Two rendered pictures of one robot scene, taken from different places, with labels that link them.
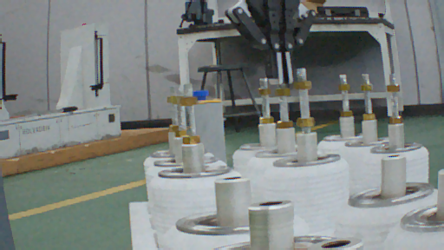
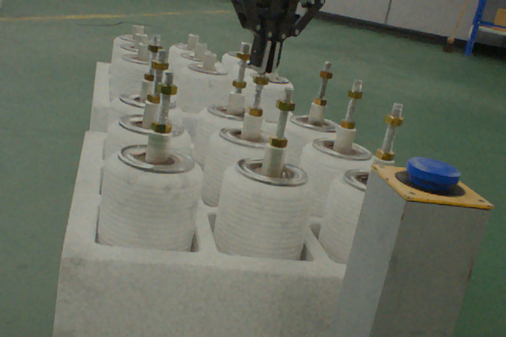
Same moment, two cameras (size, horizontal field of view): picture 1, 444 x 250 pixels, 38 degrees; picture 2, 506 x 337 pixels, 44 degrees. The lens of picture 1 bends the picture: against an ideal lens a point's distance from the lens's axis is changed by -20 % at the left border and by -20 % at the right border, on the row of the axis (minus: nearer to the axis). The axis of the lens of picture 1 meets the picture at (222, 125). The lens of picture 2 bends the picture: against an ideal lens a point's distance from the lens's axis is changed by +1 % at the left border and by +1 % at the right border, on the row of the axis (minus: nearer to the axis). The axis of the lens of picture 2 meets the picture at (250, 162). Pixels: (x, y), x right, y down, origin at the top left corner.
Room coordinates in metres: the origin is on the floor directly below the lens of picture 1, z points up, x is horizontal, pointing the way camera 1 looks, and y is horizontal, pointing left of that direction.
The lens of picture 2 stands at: (1.65, -0.16, 0.45)
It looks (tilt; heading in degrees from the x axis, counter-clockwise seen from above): 17 degrees down; 173
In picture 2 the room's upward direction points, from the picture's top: 11 degrees clockwise
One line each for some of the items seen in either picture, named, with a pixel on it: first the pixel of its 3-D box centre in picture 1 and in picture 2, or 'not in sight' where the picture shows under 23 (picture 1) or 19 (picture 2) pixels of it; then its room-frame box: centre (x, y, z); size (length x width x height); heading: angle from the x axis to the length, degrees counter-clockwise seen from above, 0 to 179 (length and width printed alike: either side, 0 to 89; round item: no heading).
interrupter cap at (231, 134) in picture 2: (286, 153); (249, 138); (0.92, -0.07, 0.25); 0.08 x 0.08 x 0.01
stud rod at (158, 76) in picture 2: (368, 103); (157, 83); (0.94, -0.19, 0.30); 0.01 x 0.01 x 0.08; 11
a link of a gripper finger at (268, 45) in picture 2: (284, 68); (261, 55); (0.92, -0.08, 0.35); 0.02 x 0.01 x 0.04; 31
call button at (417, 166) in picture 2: (195, 97); (431, 176); (1.20, 0.04, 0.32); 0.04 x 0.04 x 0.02
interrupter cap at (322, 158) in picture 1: (308, 161); (234, 113); (0.81, -0.09, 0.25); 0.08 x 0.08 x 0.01
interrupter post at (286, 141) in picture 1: (285, 142); (251, 127); (0.92, -0.07, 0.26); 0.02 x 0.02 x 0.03
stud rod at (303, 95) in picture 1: (304, 104); (241, 71); (0.81, -0.09, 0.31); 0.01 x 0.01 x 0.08; 4
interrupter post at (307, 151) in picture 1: (307, 149); (236, 104); (0.81, -0.09, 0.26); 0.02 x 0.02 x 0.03
